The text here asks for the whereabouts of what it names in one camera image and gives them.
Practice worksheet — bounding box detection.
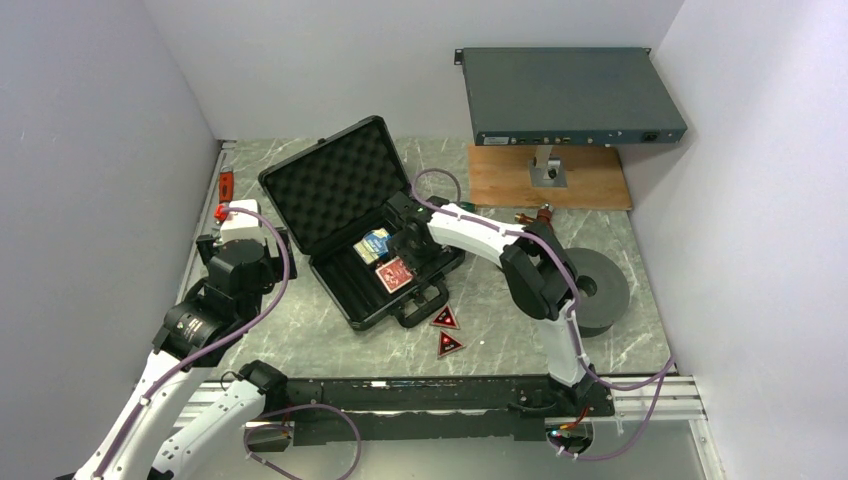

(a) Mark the blue playing card deck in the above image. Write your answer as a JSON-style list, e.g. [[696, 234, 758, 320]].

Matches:
[[353, 228, 391, 265]]

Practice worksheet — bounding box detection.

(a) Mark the plywood base board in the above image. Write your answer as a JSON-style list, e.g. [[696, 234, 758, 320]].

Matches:
[[468, 146, 633, 211]]

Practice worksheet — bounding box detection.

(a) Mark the lower red all-in triangle button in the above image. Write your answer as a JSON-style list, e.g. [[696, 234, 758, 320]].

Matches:
[[437, 330, 465, 359]]

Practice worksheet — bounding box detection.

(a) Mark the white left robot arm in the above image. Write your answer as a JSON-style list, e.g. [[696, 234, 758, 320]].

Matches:
[[69, 222, 296, 479]]

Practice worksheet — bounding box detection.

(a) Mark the black foam-lined carrying case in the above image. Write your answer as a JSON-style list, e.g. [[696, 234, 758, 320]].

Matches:
[[258, 115, 465, 331]]

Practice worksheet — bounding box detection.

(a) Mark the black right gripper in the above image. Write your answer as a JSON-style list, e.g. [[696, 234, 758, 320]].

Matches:
[[387, 232, 454, 284]]

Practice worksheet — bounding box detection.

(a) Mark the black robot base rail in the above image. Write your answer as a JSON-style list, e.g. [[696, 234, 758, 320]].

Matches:
[[262, 374, 615, 446]]

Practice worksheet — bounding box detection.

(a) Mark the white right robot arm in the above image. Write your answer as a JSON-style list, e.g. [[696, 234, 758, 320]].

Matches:
[[387, 193, 590, 415]]

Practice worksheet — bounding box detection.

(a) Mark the red playing card deck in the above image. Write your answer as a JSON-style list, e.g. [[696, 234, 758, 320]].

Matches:
[[375, 257, 414, 294]]

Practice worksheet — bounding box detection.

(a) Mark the red-handled adjustable wrench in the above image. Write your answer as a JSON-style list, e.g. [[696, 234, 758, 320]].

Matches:
[[218, 167, 235, 204]]

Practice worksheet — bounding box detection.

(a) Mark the upper red triangle button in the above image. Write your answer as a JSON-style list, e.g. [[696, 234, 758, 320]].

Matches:
[[430, 305, 460, 330]]

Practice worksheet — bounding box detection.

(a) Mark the grey rack-mount network device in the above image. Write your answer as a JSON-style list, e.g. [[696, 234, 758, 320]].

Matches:
[[454, 47, 688, 146]]

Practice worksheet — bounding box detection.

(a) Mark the metal device stand bracket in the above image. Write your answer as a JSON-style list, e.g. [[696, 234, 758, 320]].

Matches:
[[528, 145, 567, 188]]

